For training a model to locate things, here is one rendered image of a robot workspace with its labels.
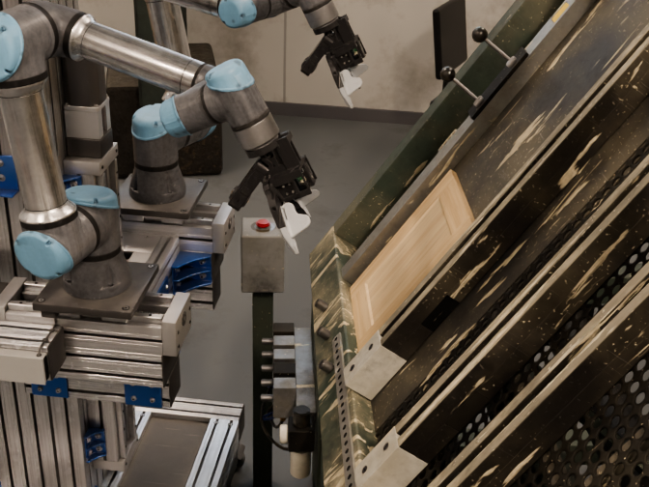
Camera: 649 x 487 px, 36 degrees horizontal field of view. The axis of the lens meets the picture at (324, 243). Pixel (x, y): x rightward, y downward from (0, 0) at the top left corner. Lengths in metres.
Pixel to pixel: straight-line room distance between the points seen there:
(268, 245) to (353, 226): 0.25
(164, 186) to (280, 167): 0.88
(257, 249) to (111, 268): 0.62
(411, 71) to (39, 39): 4.29
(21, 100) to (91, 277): 0.45
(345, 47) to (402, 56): 3.67
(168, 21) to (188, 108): 0.90
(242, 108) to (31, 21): 0.47
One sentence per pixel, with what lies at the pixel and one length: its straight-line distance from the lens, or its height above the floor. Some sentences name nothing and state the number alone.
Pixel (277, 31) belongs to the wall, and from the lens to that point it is 6.10.
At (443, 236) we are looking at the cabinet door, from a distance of 2.25.
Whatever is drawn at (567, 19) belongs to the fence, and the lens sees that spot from 2.40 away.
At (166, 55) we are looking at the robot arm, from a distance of 1.96.
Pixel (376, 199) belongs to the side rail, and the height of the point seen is 1.02.
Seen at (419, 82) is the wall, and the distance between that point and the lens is 6.10.
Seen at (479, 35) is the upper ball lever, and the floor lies 1.53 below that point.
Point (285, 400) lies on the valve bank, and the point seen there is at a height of 0.73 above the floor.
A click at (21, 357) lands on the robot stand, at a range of 2.24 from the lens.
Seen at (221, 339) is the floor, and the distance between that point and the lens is 3.97.
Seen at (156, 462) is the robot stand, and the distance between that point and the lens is 3.07.
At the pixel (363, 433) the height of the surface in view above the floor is 0.90.
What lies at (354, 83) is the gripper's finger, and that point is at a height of 1.42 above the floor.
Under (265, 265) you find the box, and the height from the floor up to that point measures 0.84.
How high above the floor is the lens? 2.17
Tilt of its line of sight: 28 degrees down
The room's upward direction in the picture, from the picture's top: 2 degrees clockwise
